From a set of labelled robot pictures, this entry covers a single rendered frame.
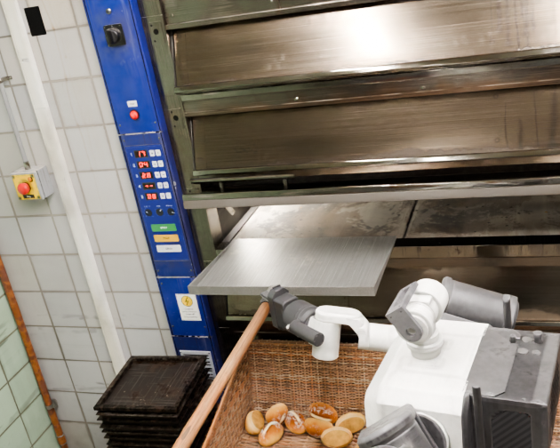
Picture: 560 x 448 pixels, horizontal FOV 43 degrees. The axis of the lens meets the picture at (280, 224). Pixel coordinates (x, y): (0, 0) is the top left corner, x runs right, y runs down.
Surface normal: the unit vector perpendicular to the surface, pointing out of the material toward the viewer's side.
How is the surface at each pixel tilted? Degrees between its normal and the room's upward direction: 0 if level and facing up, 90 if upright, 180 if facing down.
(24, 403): 90
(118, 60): 90
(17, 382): 90
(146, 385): 0
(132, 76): 90
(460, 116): 70
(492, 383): 0
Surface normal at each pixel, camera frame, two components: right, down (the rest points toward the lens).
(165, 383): -0.17, -0.91
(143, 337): -0.29, 0.42
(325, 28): -0.33, 0.08
